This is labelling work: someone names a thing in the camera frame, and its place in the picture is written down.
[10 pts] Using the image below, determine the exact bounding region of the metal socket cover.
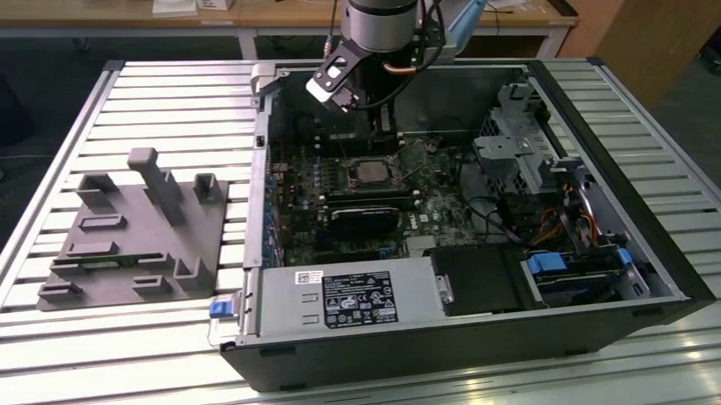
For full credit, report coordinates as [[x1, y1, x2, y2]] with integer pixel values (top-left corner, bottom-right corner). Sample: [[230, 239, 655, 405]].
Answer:
[[397, 138, 440, 170]]

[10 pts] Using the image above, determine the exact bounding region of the small silver heatsink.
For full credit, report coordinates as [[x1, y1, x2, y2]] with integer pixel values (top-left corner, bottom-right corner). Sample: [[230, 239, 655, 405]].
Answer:
[[404, 235, 438, 257]]

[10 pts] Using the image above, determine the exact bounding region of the black fan shroud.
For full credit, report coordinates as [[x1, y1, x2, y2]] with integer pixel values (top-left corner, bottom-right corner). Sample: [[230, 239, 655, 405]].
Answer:
[[422, 245, 545, 317]]

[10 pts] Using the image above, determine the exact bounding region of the grey metal disk bay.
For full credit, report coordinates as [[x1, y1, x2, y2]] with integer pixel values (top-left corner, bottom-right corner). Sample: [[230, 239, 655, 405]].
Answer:
[[472, 82, 599, 195]]

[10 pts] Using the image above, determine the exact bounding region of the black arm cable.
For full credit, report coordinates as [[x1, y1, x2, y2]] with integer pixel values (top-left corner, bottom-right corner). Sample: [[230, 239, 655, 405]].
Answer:
[[369, 0, 448, 109]]

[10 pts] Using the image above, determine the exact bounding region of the wooden cabinet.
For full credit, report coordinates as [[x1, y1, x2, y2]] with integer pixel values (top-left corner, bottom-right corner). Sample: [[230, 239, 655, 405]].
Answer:
[[573, 0, 721, 111]]

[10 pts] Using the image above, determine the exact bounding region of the grey parts rack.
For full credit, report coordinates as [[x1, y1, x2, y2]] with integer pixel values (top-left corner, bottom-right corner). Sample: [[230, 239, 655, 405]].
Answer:
[[34, 147, 234, 312]]

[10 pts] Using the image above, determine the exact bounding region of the orange wire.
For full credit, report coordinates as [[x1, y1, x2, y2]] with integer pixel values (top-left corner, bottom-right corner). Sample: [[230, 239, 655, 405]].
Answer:
[[532, 213, 568, 246]]

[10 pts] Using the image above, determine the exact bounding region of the green motherboard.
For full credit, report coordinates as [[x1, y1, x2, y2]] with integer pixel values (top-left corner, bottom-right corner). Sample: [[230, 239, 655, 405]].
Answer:
[[263, 134, 486, 267]]

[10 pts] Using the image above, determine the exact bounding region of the white paper stack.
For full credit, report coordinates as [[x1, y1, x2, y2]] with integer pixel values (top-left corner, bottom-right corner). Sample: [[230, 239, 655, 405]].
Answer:
[[153, 0, 199, 18]]

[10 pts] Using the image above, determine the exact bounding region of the silver square CPU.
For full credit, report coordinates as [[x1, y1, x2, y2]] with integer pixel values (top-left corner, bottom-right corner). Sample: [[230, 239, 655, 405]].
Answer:
[[358, 159, 393, 181]]

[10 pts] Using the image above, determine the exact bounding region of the blue disk carrier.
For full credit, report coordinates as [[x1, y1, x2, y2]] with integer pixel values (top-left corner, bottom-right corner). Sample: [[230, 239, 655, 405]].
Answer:
[[527, 251, 568, 282]]

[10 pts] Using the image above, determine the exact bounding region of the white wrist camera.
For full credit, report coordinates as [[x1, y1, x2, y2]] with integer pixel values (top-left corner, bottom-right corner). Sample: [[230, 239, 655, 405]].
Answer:
[[306, 41, 364, 114]]

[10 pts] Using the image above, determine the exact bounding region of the CPU socket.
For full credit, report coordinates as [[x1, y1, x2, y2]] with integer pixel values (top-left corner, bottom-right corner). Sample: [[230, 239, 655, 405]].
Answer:
[[344, 154, 408, 192]]

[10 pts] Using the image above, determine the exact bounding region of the thin wire locking lever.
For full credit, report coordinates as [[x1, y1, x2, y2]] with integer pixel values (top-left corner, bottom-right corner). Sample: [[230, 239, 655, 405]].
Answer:
[[397, 163, 428, 189]]

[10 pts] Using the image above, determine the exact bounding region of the blue case latch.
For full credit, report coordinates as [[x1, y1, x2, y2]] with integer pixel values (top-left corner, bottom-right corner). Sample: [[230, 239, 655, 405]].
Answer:
[[206, 296, 237, 318]]

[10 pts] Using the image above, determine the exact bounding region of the grey power supply unit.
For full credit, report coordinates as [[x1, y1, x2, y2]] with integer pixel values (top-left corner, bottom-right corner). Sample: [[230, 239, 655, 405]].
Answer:
[[235, 256, 452, 345]]

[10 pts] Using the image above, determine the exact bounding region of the black graphics card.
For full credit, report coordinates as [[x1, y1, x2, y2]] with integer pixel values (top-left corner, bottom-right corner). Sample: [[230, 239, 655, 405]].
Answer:
[[329, 205, 401, 240]]

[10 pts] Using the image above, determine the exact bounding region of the wooden desk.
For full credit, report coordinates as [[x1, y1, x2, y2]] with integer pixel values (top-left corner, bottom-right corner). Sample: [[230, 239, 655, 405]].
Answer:
[[0, 0, 581, 60]]

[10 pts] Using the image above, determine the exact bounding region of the black wire in case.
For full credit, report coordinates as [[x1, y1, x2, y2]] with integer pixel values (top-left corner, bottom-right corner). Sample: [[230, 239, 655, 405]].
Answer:
[[466, 196, 531, 246]]

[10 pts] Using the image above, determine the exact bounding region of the black open PC case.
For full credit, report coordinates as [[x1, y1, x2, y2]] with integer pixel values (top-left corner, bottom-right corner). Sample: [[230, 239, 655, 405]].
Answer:
[[219, 57, 717, 392]]

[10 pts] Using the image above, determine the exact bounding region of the green RAM stick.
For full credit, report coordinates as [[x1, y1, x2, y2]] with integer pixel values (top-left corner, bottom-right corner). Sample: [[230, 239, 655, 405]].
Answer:
[[51, 257, 170, 271]]

